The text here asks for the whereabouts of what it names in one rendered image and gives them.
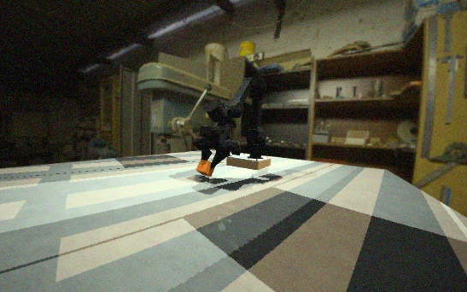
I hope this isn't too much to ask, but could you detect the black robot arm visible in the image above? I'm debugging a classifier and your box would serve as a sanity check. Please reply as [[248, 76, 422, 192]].
[[199, 77, 266, 159]]

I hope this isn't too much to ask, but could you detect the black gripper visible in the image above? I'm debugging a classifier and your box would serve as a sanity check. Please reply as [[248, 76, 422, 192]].
[[192, 126, 242, 168]]

